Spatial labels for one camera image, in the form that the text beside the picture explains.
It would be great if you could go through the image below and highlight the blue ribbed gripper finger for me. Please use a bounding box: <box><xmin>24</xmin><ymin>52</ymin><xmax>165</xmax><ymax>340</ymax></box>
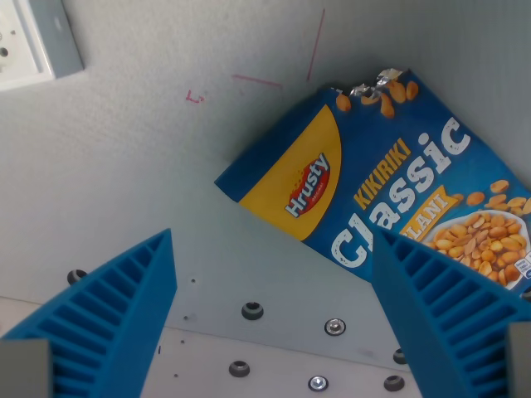
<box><xmin>0</xmin><ymin>227</ymin><xmax>178</xmax><ymax>398</ymax></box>
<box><xmin>372</xmin><ymin>226</ymin><xmax>531</xmax><ymax>398</ymax></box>

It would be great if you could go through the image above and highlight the blue peanut snack bag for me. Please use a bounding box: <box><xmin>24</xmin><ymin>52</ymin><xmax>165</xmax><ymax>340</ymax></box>
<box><xmin>213</xmin><ymin>67</ymin><xmax>531</xmax><ymax>298</ymax></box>

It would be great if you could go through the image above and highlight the white wall power socket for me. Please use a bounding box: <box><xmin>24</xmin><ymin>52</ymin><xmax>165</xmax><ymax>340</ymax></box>
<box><xmin>0</xmin><ymin>0</ymin><xmax>85</xmax><ymax>93</ymax></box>

